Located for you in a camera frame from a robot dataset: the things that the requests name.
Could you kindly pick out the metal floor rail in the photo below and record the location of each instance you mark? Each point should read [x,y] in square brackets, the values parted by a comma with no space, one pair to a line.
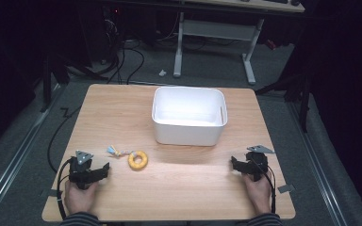
[15,150]
[317,166]

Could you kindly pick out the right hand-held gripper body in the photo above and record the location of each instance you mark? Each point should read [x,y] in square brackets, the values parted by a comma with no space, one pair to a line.
[257,163]

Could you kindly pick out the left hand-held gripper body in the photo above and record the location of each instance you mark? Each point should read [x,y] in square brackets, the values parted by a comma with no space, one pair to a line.
[81,171]

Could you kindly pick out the person's left hand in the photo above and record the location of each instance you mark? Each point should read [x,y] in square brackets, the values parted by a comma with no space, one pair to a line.
[79,197]

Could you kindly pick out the small white scrap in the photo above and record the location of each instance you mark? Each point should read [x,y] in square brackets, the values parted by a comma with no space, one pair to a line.
[162,73]

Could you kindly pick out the small red object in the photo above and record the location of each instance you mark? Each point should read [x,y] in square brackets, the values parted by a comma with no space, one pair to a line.
[271,44]

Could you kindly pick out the person's right hand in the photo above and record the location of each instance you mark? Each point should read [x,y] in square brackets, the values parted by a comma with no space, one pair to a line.
[259,194]

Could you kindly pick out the white plastic bin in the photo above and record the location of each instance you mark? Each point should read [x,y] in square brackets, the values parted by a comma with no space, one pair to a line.
[189,116]

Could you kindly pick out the grey tape piece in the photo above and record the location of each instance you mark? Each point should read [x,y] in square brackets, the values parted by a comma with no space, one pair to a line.
[286,188]

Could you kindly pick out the white-framed desk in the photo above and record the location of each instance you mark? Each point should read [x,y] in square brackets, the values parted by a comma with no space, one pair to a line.
[217,29]

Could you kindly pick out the dark metal stand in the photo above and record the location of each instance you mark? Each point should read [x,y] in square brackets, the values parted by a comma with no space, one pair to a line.
[303,103]
[47,84]

